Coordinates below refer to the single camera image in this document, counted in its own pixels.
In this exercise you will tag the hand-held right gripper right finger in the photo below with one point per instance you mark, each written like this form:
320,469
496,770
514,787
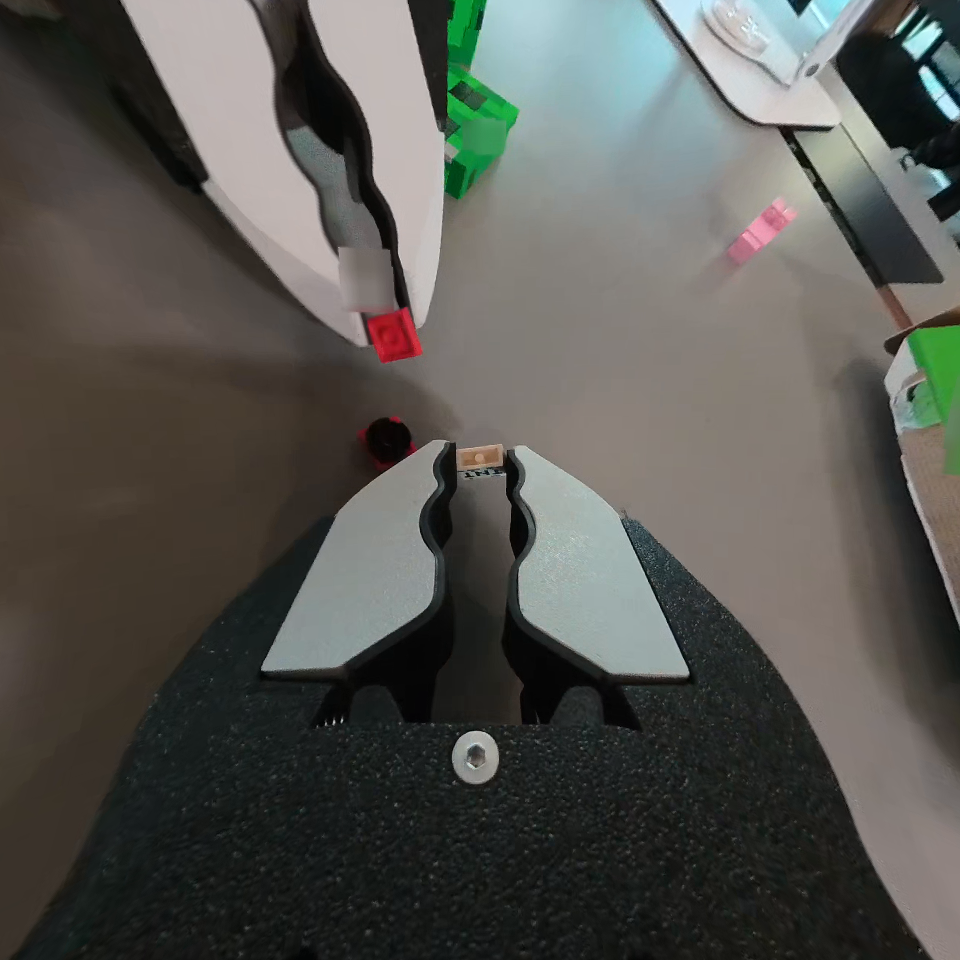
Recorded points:
585,577

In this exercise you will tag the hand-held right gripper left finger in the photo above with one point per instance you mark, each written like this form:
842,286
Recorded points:
367,570

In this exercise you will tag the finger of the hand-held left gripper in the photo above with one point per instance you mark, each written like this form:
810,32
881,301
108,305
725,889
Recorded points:
225,150
409,150

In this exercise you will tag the tan lego brick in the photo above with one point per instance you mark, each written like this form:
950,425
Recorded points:
481,459

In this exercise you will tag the red lego brick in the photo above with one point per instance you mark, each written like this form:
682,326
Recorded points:
394,336

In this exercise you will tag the green lego figure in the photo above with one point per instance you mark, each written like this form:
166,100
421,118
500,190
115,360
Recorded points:
476,120

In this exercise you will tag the red and black lego piece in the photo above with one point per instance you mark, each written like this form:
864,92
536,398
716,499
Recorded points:
386,441

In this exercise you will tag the pink lego brick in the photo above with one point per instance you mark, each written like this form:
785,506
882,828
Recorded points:
761,234

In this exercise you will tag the green lego box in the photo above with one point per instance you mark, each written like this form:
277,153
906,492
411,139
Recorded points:
930,390

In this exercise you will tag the white monitor stand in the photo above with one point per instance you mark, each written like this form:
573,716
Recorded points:
757,60

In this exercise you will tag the black keyboard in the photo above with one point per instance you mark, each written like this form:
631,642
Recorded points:
870,202

